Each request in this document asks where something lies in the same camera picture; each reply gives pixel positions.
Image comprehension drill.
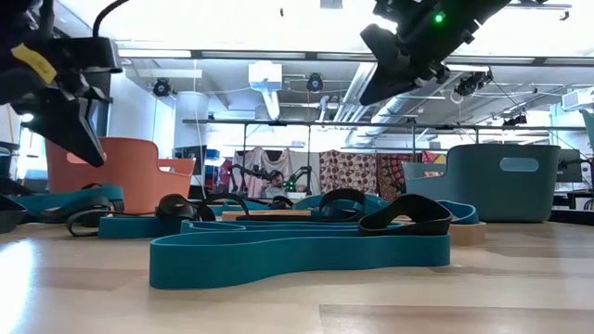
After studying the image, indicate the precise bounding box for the black ceiling camera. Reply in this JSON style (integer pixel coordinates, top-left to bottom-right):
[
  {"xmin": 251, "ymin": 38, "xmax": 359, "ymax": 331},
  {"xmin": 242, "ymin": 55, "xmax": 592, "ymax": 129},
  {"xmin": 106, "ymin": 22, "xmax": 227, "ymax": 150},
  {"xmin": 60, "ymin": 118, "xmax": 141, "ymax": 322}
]
[
  {"xmin": 305, "ymin": 72, "xmax": 325, "ymax": 93},
  {"xmin": 152, "ymin": 77, "xmax": 172, "ymax": 98}
]

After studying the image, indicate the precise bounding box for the wide tan rubber band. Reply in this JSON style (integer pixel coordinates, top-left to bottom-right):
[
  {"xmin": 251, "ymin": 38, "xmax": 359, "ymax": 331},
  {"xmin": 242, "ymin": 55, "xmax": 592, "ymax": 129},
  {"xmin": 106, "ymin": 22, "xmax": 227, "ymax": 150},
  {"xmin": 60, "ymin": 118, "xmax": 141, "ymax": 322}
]
[
  {"xmin": 221, "ymin": 209, "xmax": 312, "ymax": 222},
  {"xmin": 447, "ymin": 221, "xmax": 487, "ymax": 247}
]

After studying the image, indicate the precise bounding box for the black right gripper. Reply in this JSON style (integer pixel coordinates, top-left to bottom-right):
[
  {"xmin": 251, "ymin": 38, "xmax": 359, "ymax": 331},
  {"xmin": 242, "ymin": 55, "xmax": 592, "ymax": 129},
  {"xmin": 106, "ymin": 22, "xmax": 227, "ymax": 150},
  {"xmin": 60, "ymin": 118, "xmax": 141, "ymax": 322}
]
[{"xmin": 359, "ymin": 0, "xmax": 511, "ymax": 107}]

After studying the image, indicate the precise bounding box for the pink hanging cloth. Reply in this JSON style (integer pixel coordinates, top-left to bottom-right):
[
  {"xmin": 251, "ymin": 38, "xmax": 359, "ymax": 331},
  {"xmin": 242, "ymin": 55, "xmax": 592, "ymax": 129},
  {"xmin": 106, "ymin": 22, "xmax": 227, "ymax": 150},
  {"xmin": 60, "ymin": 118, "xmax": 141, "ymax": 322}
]
[{"xmin": 231, "ymin": 147, "xmax": 294, "ymax": 199}]

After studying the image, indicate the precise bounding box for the black background monitor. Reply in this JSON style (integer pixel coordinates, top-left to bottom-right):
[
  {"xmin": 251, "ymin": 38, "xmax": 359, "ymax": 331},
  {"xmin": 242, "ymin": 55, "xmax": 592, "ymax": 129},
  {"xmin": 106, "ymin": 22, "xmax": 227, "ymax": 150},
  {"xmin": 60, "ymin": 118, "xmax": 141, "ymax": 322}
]
[{"xmin": 174, "ymin": 145, "xmax": 209, "ymax": 176}]

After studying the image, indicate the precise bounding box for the spotted hanging cloth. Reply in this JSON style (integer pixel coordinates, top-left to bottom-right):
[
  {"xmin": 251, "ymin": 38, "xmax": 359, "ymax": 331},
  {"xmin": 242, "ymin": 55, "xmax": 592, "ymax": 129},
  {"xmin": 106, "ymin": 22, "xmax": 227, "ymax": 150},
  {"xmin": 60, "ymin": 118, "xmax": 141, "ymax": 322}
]
[{"xmin": 318, "ymin": 148, "xmax": 378, "ymax": 195}]

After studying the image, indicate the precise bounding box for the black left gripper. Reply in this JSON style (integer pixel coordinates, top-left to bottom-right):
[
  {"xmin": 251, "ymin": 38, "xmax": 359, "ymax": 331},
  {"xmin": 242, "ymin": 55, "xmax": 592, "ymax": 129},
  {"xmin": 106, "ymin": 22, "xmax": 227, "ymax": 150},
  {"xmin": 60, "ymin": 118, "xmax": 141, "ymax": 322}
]
[{"xmin": 0, "ymin": 36, "xmax": 123, "ymax": 168}]

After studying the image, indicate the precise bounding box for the metal rack bar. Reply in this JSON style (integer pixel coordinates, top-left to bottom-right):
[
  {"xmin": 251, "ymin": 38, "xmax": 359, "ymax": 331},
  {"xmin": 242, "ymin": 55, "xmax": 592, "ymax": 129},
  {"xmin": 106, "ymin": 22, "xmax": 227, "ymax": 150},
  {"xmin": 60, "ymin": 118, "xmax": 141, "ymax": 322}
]
[{"xmin": 182, "ymin": 118, "xmax": 594, "ymax": 132}]

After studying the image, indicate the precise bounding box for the orange plastic basket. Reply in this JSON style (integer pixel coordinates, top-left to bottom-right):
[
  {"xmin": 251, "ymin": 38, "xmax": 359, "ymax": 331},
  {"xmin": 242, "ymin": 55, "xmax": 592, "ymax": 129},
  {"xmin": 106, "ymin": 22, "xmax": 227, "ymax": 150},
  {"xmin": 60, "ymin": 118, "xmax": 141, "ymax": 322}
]
[{"xmin": 45, "ymin": 136, "xmax": 197, "ymax": 215}]

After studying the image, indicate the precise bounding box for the white ceiling box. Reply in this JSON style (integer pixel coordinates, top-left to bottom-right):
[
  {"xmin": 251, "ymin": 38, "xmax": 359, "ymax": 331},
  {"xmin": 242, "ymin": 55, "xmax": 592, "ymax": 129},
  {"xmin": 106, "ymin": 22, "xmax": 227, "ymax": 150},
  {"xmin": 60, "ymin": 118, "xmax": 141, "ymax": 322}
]
[{"xmin": 248, "ymin": 61, "xmax": 283, "ymax": 93}]

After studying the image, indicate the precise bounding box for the computer monitor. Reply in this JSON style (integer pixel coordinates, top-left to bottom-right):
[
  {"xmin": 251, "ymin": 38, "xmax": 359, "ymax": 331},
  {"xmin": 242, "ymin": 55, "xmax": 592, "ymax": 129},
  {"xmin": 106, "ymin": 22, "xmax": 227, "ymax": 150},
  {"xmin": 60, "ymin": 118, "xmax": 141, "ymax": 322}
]
[{"xmin": 87, "ymin": 69, "xmax": 114, "ymax": 139}]

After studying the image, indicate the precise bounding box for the person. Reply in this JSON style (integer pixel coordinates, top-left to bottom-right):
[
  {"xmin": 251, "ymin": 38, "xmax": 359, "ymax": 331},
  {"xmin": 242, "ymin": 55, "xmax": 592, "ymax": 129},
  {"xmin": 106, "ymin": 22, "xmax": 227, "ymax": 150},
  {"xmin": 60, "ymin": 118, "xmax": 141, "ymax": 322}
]
[{"xmin": 259, "ymin": 170, "xmax": 292, "ymax": 199}]

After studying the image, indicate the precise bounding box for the dark teal plastic basket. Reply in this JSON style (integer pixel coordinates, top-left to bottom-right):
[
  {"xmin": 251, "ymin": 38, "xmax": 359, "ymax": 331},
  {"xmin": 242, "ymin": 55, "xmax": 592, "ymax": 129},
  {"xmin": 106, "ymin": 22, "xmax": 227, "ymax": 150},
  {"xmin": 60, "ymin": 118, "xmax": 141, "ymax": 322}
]
[{"xmin": 402, "ymin": 143, "xmax": 562, "ymax": 224}]

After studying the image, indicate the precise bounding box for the thin blue rubber band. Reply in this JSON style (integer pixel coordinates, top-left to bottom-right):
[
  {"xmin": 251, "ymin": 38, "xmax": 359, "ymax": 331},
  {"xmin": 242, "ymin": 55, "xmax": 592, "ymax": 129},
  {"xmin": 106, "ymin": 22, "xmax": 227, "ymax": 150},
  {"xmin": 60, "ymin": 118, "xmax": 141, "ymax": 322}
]
[{"xmin": 97, "ymin": 215, "xmax": 405, "ymax": 240}]

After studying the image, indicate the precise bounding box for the white ceiling unit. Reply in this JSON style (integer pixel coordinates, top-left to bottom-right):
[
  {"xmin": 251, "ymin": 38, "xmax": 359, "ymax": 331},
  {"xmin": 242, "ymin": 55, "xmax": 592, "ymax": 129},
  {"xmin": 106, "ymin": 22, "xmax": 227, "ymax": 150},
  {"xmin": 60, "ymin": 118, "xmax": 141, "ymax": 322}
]
[{"xmin": 561, "ymin": 87, "xmax": 594, "ymax": 111}]

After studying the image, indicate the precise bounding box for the green plastic basket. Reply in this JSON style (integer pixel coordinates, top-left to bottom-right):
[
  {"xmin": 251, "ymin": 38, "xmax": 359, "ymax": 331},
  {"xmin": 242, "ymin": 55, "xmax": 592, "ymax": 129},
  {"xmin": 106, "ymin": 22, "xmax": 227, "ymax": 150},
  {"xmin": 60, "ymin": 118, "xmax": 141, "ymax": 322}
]
[{"xmin": 578, "ymin": 109, "xmax": 594, "ymax": 157}]

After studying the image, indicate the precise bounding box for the yellow tape label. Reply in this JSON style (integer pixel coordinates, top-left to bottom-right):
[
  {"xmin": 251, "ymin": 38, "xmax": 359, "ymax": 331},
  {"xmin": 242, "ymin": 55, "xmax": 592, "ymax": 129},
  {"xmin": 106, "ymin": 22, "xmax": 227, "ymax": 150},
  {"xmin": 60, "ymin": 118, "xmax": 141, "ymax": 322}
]
[{"xmin": 11, "ymin": 43, "xmax": 58, "ymax": 84}]

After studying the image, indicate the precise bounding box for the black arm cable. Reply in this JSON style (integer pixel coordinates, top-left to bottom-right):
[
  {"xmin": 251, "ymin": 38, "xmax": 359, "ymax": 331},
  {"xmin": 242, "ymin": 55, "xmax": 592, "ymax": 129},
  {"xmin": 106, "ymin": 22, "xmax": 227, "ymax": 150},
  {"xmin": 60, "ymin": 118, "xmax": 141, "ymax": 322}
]
[{"xmin": 91, "ymin": 0, "xmax": 131, "ymax": 39}]

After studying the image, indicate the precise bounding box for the silver ceiling duct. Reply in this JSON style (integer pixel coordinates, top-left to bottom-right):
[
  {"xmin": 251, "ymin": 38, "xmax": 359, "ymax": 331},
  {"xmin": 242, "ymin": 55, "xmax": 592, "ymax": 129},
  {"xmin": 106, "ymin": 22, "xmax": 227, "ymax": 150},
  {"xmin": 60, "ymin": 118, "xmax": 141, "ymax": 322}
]
[{"xmin": 333, "ymin": 62, "xmax": 419, "ymax": 124}]

